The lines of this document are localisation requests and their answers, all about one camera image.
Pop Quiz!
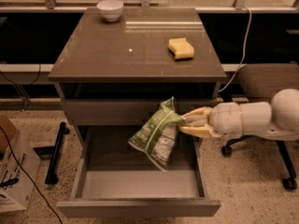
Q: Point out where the black metal bar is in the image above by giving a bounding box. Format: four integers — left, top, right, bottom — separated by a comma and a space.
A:
45, 122, 70, 185

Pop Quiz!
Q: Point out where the yellow sponge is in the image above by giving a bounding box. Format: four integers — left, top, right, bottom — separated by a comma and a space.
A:
168, 37, 194, 60

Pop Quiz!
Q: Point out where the white ceramic bowl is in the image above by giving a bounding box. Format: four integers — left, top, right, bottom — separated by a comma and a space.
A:
96, 0, 123, 21

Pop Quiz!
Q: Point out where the black wall cable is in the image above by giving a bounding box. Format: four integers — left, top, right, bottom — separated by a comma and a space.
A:
0, 63, 43, 110

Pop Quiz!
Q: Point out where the closed grey top drawer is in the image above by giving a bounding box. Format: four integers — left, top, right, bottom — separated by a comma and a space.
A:
61, 98, 218, 126

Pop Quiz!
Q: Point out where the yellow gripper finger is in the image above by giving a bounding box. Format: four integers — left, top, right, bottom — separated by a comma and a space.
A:
182, 106, 212, 125
179, 124, 220, 138

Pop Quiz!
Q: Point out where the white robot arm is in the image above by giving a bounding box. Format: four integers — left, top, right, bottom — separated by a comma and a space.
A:
179, 89, 299, 141

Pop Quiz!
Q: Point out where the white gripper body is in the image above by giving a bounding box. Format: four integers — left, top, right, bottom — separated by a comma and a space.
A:
208, 102, 242, 140

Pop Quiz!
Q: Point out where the black cable on floor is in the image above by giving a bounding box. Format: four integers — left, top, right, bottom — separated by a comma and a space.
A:
0, 123, 64, 224

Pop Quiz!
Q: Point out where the brown office chair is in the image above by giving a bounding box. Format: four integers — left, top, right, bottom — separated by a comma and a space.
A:
221, 63, 299, 190

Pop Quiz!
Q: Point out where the open grey middle drawer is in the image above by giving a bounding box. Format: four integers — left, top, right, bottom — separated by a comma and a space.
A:
57, 126, 221, 217

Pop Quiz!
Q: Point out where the white cable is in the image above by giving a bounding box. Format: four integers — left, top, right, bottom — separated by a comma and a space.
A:
218, 7, 252, 94

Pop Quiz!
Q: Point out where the green jalapeno chip bag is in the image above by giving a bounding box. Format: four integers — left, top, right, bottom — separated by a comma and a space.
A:
128, 97, 184, 172

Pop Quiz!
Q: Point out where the white cardboard box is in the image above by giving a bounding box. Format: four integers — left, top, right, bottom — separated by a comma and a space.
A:
0, 115, 41, 213

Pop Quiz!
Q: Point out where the grey drawer cabinet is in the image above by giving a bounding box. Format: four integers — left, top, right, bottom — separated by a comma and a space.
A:
47, 7, 228, 161

